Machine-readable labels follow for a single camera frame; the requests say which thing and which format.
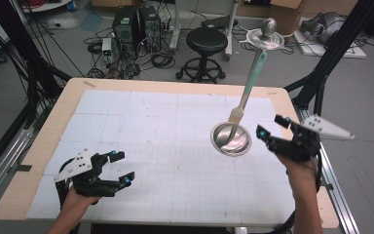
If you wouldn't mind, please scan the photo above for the white floor board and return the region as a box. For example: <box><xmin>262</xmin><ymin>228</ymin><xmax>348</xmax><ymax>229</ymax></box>
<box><xmin>293</xmin><ymin>30</ymin><xmax>368</xmax><ymax>59</ymax></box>

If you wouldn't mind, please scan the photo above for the black computer tower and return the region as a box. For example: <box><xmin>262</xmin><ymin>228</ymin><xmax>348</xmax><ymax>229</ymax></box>
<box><xmin>111</xmin><ymin>6</ymin><xmax>138</xmax><ymax>46</ymax></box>
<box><xmin>138</xmin><ymin>5</ymin><xmax>162</xmax><ymax>53</ymax></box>

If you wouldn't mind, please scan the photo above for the small white power box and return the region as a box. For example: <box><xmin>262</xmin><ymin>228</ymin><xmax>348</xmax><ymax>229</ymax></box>
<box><xmin>101</xmin><ymin>37</ymin><xmax>114</xmax><ymax>64</ymax></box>

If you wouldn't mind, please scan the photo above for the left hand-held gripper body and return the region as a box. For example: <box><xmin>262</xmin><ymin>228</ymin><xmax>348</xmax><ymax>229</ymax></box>
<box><xmin>54</xmin><ymin>148</ymin><xmax>121</xmax><ymax>209</ymax></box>

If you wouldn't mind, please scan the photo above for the aluminium rail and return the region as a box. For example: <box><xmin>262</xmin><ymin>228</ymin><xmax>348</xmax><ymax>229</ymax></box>
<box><xmin>0</xmin><ymin>125</ymin><xmax>35</xmax><ymax>213</ymax></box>
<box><xmin>296</xmin><ymin>106</ymin><xmax>361</xmax><ymax>234</ymax></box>

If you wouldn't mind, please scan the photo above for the cream spatula with teal handle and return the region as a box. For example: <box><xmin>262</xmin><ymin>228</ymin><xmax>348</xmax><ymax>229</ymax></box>
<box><xmin>227</xmin><ymin>48</ymin><xmax>269</xmax><ymax>127</ymax></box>

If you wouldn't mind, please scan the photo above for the person's right hand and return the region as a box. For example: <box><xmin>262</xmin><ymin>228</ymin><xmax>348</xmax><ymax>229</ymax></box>
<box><xmin>277</xmin><ymin>152</ymin><xmax>321</xmax><ymax>183</ymax></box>

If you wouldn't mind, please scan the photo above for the pile of black cables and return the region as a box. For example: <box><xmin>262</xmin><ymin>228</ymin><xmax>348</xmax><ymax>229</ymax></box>
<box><xmin>84</xmin><ymin>25</ymin><xmax>177</xmax><ymax>81</ymax></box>

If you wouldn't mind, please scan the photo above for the black frame with cables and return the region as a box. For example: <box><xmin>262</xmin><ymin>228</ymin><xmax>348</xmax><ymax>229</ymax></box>
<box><xmin>0</xmin><ymin>0</ymin><xmax>74</xmax><ymax>131</ymax></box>

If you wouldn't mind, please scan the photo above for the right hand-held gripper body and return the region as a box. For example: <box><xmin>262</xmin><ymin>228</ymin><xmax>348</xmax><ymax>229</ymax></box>
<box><xmin>266</xmin><ymin>114</ymin><xmax>355</xmax><ymax>164</ymax></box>

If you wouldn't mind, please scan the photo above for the tall cardboard box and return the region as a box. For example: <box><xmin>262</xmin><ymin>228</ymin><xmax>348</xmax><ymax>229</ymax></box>
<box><xmin>269</xmin><ymin>0</ymin><xmax>306</xmax><ymax>36</ymax></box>

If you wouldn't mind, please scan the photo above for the person's left hand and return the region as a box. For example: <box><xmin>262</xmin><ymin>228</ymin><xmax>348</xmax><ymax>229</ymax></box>
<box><xmin>62</xmin><ymin>186</ymin><xmax>101</xmax><ymax>215</ymax></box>

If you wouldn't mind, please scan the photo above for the black round stool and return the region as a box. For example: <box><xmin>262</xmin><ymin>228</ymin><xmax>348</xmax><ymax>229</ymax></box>
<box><xmin>175</xmin><ymin>26</ymin><xmax>229</xmax><ymax>84</ymax></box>

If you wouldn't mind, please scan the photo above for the black frame post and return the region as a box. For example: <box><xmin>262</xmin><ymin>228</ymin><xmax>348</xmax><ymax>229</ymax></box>
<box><xmin>283</xmin><ymin>0</ymin><xmax>374</xmax><ymax>115</ymax></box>

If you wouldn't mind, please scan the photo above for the white gridded table mat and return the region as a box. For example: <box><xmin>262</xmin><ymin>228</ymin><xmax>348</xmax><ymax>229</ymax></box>
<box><xmin>25</xmin><ymin>89</ymin><xmax>296</xmax><ymax>225</ymax></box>

